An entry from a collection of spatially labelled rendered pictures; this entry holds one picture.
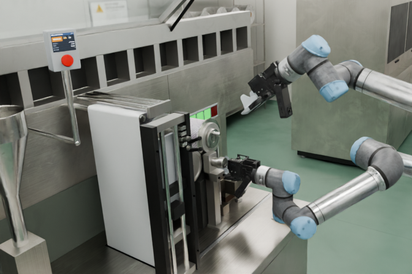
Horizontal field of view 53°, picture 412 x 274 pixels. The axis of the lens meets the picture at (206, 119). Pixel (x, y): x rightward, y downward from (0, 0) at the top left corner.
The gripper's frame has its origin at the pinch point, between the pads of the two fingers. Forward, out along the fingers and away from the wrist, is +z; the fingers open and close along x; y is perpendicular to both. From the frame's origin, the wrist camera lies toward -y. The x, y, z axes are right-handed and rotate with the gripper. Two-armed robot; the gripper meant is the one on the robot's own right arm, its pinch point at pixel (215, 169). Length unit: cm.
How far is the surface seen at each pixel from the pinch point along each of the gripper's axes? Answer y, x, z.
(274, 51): -26, -444, 202
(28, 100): 39, 56, 31
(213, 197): -5.6, 11.4, -6.8
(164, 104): 36.1, 32.6, -5.5
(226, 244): -19.0, 18.0, -16.4
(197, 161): 9.2, 14.0, -2.4
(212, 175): 4.0, 12.2, -7.4
